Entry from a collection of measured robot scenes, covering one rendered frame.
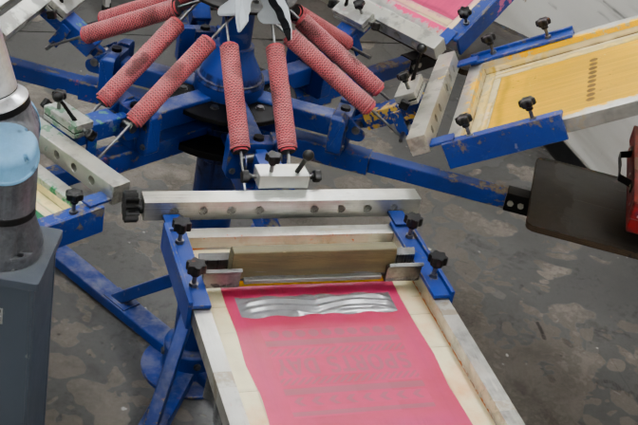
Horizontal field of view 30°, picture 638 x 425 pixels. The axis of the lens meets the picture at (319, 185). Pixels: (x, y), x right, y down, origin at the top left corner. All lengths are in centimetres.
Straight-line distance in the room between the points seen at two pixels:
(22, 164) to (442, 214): 306
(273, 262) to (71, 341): 148
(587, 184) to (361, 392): 122
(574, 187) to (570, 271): 148
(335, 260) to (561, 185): 93
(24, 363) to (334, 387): 61
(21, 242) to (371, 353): 78
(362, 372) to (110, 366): 154
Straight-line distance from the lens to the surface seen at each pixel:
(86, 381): 382
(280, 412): 234
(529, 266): 478
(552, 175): 340
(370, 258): 267
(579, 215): 324
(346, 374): 246
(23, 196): 215
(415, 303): 271
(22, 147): 213
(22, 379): 234
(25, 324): 225
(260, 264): 260
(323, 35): 326
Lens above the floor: 249
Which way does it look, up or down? 30 degrees down
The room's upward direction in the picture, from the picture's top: 11 degrees clockwise
